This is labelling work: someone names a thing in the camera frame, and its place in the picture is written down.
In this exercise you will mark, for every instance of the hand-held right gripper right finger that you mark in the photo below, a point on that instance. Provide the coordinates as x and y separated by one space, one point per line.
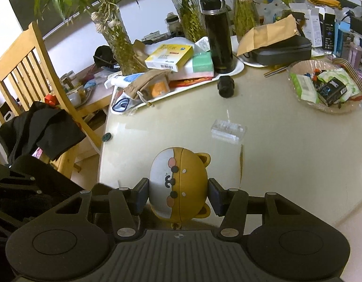
216 198

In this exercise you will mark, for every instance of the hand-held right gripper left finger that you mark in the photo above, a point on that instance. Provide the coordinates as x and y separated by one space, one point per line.
141 195

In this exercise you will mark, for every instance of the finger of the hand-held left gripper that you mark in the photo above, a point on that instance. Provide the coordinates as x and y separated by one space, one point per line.
21 179

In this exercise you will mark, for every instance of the brown bear shaped case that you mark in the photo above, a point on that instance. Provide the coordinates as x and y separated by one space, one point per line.
184 182

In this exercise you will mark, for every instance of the thin brown stick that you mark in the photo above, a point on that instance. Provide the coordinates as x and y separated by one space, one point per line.
241 164

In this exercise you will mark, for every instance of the black cloth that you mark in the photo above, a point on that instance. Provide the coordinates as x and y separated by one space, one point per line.
51 129

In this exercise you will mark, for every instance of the small black disc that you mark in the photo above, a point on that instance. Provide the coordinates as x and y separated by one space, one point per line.
107 137

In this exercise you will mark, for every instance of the clear plastic box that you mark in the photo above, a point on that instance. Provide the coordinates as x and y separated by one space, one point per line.
228 130

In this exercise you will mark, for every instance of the red ribbon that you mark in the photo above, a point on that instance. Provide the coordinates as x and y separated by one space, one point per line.
51 98

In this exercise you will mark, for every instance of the blue white face mask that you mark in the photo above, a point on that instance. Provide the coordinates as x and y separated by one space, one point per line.
121 104

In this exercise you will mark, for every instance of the glass jar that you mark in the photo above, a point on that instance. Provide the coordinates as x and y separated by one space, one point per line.
73 89

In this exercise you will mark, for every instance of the short black cylinder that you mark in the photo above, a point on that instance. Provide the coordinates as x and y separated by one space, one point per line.
226 87

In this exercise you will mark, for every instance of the white tray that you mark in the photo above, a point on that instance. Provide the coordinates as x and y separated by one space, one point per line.
198 84

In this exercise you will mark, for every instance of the wooden chair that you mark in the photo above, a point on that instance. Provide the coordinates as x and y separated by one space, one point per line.
37 64

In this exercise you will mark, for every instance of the white blue tube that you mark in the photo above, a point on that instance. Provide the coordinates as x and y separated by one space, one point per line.
122 80

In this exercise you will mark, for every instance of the pink flat box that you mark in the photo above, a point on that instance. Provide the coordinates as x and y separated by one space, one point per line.
192 75

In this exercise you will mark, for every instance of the green tissue pack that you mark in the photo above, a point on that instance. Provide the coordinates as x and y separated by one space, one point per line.
202 62

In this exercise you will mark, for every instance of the white plate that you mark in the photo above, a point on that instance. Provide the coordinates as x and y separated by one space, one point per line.
251 64

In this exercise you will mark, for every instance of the striped thin sticks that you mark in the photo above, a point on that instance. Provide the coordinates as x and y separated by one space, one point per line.
276 71

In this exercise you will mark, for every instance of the green white packet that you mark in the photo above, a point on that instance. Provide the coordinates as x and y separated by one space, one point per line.
304 88

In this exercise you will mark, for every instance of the yellow white box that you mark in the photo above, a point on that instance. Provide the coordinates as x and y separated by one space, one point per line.
169 55

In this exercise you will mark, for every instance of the black cap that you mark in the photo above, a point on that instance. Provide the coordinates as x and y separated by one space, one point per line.
104 55

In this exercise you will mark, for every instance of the glass bowl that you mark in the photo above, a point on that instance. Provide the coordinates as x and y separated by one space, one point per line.
339 109

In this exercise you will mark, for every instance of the glass vase with rooted bamboo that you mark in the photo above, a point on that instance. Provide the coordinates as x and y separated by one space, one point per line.
119 41

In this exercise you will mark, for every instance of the black packet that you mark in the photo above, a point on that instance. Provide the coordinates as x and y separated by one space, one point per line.
330 91

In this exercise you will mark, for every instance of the black thermos bottle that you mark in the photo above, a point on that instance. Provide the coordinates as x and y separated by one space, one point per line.
217 41

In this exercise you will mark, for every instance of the black zip case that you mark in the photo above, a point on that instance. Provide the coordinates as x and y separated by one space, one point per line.
283 53

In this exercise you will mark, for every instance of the brown paper envelope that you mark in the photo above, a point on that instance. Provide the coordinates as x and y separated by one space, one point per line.
266 38

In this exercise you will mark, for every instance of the white green wipes pack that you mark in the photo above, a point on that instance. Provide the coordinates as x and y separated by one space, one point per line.
344 77

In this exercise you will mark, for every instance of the vase with dried flowers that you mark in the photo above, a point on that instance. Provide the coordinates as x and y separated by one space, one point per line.
245 14

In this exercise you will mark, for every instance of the white carton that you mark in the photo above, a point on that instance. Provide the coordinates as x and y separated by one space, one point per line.
314 26

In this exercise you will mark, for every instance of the black carton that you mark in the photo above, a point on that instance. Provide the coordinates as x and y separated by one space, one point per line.
329 32

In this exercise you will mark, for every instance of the pink bottle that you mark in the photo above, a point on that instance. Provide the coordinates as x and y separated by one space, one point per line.
355 53

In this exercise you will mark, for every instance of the blue carton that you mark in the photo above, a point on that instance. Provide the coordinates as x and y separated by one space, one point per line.
343 39

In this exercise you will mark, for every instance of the yellow cloth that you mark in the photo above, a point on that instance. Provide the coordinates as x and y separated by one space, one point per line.
323 2

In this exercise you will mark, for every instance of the black device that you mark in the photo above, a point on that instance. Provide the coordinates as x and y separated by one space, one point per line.
360 26

